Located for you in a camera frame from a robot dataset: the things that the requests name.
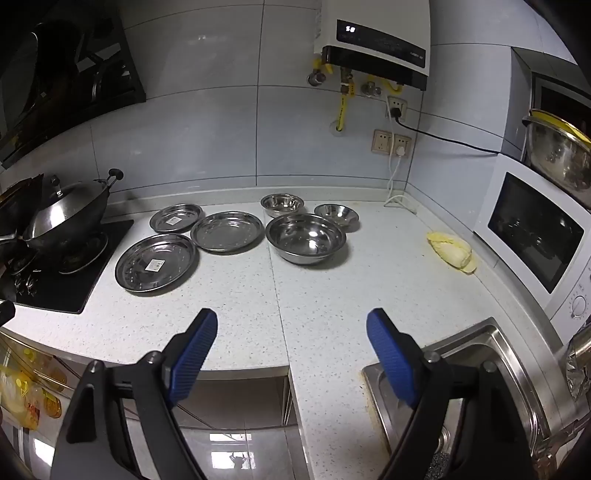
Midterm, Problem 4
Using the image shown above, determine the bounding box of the large steel plate with label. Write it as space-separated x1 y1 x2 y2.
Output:
115 233 201 295

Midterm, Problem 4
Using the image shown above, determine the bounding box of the black wok with handles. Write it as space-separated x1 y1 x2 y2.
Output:
0 168 124 256

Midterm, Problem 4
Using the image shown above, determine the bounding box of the black deep frying pan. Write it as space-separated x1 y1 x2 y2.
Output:
0 173 45 259

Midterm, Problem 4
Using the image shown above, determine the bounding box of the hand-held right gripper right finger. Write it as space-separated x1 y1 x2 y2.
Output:
366 308 543 480

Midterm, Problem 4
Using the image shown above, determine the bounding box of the stove burner grate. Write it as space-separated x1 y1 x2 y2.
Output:
59 231 110 276
0 253 38 278

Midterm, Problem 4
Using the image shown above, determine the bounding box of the yellow gas hose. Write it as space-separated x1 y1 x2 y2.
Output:
335 85 352 132

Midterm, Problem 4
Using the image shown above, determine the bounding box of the white power cable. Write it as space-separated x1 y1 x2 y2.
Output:
384 154 419 214

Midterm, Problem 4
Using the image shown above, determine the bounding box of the kitchen base cabinet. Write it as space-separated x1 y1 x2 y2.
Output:
0 323 311 480

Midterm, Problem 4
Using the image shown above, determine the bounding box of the large steel bowl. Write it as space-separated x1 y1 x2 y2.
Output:
265 213 347 266

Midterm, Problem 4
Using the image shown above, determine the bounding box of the pale yellow cabbage piece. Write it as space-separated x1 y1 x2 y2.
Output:
427 231 478 274

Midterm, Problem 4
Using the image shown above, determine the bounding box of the black range hood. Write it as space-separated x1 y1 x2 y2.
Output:
0 0 147 169

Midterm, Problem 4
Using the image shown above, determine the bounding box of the white microwave oven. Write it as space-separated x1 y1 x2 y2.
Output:
472 152 591 344

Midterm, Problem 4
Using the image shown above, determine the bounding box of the white countertop oven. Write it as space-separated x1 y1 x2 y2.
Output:
501 46 591 162

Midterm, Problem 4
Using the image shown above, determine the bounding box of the small steel plate with label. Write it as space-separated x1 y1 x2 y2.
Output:
149 203 204 234

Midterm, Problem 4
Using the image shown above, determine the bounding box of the steel plate without label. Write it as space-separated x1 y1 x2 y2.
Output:
189 211 265 254

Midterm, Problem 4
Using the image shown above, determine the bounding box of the small flared steel bowl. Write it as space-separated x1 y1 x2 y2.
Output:
314 203 360 230

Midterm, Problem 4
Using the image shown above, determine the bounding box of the black power cable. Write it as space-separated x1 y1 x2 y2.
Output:
396 115 502 154

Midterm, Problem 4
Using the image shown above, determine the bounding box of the white wall water heater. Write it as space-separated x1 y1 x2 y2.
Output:
313 0 431 92

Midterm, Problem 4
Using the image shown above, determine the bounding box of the steel bowl on microwave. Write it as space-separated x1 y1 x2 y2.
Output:
522 108 591 192

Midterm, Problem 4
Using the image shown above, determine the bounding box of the steel wok lid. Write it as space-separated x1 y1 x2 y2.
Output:
28 174 109 241

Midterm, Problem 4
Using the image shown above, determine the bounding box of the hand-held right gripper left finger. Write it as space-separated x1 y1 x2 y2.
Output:
50 308 219 480

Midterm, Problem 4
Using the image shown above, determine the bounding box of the silver foil bag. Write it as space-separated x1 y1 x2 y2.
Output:
566 330 591 400

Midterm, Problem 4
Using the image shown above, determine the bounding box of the black glass gas stove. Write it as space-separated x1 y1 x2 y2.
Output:
0 219 134 315

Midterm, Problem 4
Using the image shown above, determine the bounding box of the stainless steel sink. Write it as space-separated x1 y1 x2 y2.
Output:
361 318 578 480

